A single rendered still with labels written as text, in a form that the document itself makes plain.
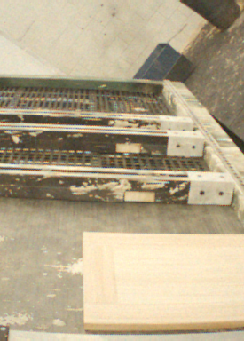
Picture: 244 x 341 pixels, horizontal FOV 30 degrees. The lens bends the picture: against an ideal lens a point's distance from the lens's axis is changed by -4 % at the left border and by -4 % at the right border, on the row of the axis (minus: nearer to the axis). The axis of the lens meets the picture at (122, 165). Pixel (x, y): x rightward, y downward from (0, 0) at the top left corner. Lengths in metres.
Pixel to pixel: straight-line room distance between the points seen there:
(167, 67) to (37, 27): 1.85
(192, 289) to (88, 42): 5.38
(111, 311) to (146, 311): 0.06
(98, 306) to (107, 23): 5.47
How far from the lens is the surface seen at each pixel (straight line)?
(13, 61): 4.75
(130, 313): 0.83
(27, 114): 1.71
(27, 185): 1.22
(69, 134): 1.54
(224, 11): 5.33
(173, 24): 6.30
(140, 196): 1.24
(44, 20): 6.11
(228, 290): 0.93
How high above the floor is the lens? 1.55
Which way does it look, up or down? 17 degrees down
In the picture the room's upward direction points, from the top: 55 degrees counter-clockwise
